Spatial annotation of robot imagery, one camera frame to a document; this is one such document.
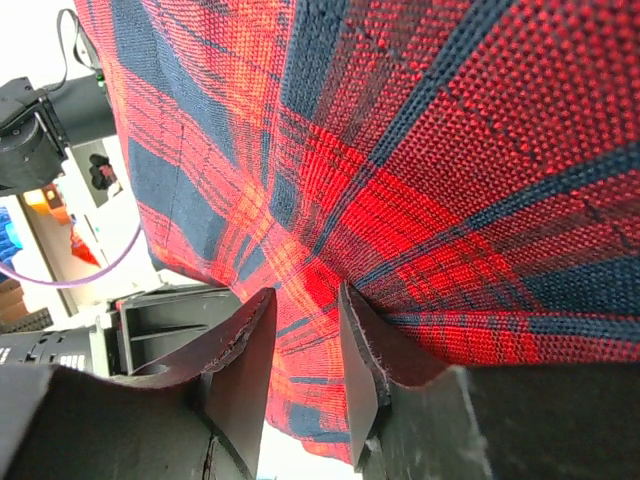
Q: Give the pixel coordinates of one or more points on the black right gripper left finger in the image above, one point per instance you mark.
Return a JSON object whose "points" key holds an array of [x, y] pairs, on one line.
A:
{"points": [[196, 413]]}

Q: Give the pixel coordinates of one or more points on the red black plaid skirt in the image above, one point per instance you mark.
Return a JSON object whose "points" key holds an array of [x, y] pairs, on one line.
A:
{"points": [[470, 167]]}

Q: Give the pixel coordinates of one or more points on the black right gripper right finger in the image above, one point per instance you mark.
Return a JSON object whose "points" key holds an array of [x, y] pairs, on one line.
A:
{"points": [[414, 416]]}

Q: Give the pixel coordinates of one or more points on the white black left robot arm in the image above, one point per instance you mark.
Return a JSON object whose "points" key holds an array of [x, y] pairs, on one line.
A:
{"points": [[38, 126]]}

